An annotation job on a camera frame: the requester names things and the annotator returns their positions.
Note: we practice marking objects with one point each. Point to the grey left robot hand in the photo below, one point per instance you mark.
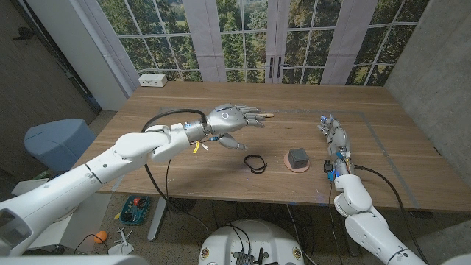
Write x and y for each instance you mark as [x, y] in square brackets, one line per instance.
[228, 119]

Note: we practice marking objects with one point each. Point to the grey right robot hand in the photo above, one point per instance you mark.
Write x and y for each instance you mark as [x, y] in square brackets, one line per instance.
[338, 140]

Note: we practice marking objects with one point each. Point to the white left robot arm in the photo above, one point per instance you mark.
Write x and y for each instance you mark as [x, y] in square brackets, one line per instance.
[92, 176]

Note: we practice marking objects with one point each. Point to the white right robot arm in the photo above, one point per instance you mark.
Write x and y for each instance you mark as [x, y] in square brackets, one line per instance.
[368, 228]

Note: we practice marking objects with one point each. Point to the colourful striped wooden maraca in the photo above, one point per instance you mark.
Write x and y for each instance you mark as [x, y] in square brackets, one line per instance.
[268, 115]

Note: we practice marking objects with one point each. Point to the dark grey cube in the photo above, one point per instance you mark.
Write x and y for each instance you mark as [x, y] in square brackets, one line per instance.
[298, 157]

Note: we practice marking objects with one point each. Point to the pink round coaster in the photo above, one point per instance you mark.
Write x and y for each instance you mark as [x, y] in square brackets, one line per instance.
[294, 170]

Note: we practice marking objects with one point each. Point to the printed window backdrop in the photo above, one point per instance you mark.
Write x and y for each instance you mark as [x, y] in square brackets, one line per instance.
[239, 37]

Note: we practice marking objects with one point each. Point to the white power box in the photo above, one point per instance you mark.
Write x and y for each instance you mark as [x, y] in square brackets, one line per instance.
[152, 80]

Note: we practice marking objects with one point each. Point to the black round grille disc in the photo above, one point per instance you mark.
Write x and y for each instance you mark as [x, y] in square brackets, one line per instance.
[182, 205]

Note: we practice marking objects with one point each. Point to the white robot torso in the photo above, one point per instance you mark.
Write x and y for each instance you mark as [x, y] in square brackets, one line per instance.
[254, 239]

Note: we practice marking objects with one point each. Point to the white table leg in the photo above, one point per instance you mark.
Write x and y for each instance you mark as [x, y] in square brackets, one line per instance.
[157, 221]

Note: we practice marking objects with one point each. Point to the teal plastic basket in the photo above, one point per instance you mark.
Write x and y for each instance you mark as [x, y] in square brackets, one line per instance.
[134, 211]

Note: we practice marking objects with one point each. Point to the white toy airplane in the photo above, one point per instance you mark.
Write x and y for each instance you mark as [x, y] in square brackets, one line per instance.
[121, 244]

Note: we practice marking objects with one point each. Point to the white floor mat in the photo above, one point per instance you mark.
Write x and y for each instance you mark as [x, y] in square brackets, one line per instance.
[88, 217]

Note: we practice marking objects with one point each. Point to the blue-grey upholstered stool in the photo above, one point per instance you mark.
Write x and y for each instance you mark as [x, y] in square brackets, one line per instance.
[59, 143]

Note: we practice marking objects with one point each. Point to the orange ball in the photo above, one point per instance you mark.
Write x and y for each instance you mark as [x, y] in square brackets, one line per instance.
[101, 236]

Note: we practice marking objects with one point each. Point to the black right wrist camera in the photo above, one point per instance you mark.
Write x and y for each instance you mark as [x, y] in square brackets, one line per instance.
[328, 166]

